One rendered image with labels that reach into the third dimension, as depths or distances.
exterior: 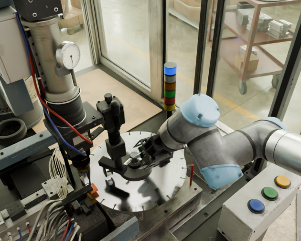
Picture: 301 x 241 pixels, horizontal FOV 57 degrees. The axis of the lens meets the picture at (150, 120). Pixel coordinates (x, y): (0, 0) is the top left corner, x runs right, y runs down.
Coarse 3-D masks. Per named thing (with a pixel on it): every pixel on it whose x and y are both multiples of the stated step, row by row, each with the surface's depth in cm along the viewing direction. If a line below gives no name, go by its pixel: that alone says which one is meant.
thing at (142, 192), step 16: (128, 144) 98; (96, 160) 92; (176, 160) 91; (96, 176) 87; (112, 176) 87; (160, 176) 87; (176, 176) 86; (96, 192) 83; (112, 192) 83; (128, 192) 82; (144, 192) 82; (160, 192) 82; (176, 192) 82; (112, 208) 78; (144, 208) 78
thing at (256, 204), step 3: (252, 201) 84; (255, 201) 84; (258, 201) 84; (249, 204) 83; (252, 204) 83; (255, 204) 83; (258, 204) 83; (261, 204) 83; (252, 207) 82; (255, 207) 82; (258, 207) 82; (261, 207) 82; (255, 210) 82; (258, 210) 82; (261, 210) 82
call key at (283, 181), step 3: (279, 177) 90; (282, 177) 90; (285, 177) 90; (276, 180) 90; (279, 180) 89; (282, 180) 89; (285, 180) 89; (288, 180) 89; (279, 183) 89; (282, 183) 89; (285, 183) 88; (288, 183) 88; (285, 186) 88
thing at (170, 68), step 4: (164, 64) 98; (168, 64) 98; (172, 64) 98; (176, 64) 98; (164, 68) 98; (168, 68) 96; (172, 68) 96; (176, 68) 99; (164, 72) 99; (168, 72) 97; (172, 72) 97
